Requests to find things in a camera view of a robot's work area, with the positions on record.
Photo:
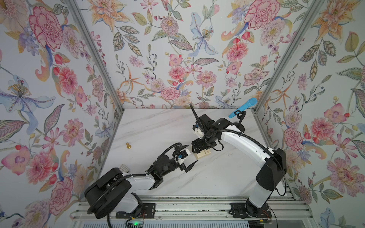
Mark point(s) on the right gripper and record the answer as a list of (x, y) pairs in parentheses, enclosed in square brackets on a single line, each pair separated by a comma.
[(198, 142)]

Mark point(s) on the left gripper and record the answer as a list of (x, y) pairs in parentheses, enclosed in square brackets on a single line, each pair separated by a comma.
[(188, 167)]

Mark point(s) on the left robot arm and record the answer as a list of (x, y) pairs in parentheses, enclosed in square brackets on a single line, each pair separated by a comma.
[(117, 190)]

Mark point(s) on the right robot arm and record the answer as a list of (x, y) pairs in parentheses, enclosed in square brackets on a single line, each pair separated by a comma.
[(272, 163)]

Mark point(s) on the small barcode box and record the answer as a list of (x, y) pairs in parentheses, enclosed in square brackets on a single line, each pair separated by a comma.
[(124, 169)]

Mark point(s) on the blue microphone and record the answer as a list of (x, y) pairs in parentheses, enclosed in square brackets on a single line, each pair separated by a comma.
[(250, 103)]

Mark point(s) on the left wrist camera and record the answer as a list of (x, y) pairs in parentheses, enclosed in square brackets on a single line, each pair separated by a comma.
[(181, 156)]

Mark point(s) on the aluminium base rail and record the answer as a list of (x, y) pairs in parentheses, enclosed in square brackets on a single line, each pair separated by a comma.
[(214, 207)]

